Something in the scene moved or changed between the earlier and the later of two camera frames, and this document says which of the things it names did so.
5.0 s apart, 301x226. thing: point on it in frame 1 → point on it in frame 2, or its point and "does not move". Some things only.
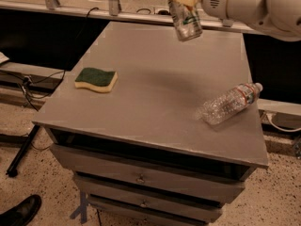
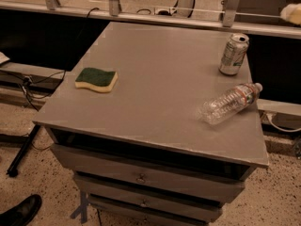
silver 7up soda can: x=187 y=21 → x=234 y=51
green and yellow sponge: x=97 y=79 does not move
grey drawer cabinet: x=139 y=153 does not move
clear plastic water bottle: x=225 y=104 does not move
